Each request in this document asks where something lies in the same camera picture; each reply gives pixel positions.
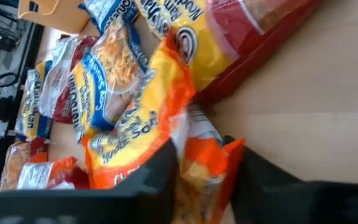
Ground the black background cable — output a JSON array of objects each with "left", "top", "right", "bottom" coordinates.
[{"left": 0, "top": 72, "right": 20, "bottom": 88}]

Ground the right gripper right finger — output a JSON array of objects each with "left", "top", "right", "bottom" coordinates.
[{"left": 231, "top": 147, "right": 358, "bottom": 224}]

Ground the yellow plastic bin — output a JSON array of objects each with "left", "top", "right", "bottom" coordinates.
[{"left": 17, "top": 0, "right": 90, "bottom": 34}]

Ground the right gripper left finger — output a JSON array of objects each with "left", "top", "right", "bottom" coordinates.
[{"left": 0, "top": 139, "right": 180, "bottom": 224}]

